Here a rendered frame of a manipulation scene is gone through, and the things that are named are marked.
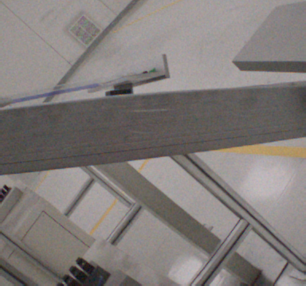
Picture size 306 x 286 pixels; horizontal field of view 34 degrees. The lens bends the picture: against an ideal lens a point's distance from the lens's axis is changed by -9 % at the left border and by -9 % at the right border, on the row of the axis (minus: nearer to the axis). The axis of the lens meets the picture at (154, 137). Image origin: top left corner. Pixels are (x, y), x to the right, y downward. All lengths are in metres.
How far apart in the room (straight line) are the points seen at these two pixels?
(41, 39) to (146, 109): 8.33
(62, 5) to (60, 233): 7.24
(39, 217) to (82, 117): 1.51
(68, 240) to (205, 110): 1.53
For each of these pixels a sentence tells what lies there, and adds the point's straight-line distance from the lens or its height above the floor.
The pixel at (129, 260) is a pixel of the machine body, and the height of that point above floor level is 0.62.
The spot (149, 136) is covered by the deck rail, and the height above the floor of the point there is 0.89.
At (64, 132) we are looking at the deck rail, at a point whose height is 0.96.
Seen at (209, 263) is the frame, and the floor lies 0.32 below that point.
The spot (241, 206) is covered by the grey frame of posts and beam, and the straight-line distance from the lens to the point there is 1.42.
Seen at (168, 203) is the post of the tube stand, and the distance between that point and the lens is 1.53.
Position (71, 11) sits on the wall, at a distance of 9.03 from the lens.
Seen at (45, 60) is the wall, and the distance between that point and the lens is 8.79.
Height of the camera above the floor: 1.05
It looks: 18 degrees down
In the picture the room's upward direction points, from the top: 48 degrees counter-clockwise
